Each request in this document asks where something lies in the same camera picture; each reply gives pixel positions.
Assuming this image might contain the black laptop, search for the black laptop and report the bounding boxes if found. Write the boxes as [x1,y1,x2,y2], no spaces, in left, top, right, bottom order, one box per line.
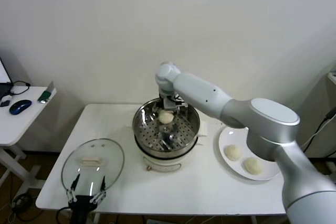
[0,56,14,99]

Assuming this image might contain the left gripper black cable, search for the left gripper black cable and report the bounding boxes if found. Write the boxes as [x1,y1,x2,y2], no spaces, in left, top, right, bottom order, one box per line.
[57,206,76,224]

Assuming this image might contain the white side desk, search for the white side desk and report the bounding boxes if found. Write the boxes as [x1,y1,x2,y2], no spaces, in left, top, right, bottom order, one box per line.
[0,86,57,196]

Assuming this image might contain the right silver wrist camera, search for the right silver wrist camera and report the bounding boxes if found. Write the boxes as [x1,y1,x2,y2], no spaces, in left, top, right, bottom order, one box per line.
[173,93,188,110]

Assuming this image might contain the stainless steel steamer basket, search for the stainless steel steamer basket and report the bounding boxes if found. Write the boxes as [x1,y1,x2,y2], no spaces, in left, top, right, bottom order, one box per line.
[132,97,201,158]

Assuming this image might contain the green and silver stand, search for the green and silver stand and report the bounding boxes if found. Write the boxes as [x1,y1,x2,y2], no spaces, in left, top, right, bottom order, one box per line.
[37,81,55,104]

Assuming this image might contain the floor power strip with cables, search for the floor power strip with cables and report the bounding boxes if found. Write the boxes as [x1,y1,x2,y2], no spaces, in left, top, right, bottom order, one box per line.
[10,194,36,221]

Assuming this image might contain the white steamed baozi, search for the white steamed baozi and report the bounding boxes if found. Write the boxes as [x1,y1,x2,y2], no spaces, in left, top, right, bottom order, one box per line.
[224,144,242,162]
[158,110,174,125]
[244,157,264,175]

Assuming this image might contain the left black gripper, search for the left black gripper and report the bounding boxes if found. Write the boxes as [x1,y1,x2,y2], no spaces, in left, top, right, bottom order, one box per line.
[65,174,107,224]

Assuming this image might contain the blue computer mouse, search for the blue computer mouse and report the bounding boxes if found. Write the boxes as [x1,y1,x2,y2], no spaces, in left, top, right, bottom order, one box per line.
[9,99,32,116]

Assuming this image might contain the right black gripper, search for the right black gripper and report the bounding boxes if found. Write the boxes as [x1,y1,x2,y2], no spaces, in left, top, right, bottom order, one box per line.
[160,92,176,110]

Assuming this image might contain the white round plate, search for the white round plate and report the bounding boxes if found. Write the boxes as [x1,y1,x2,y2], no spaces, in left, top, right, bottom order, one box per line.
[218,125,281,182]

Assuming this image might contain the thin black desk cable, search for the thin black desk cable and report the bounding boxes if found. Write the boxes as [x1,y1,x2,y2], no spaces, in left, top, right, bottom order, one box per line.
[10,81,32,96]

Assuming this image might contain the white electric cooking pot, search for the white electric cooking pot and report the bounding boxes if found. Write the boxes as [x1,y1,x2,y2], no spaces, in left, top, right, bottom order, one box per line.
[125,119,208,173]

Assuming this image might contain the round glass pot lid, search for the round glass pot lid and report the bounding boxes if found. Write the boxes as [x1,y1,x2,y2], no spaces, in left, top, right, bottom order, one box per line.
[61,137,125,197]

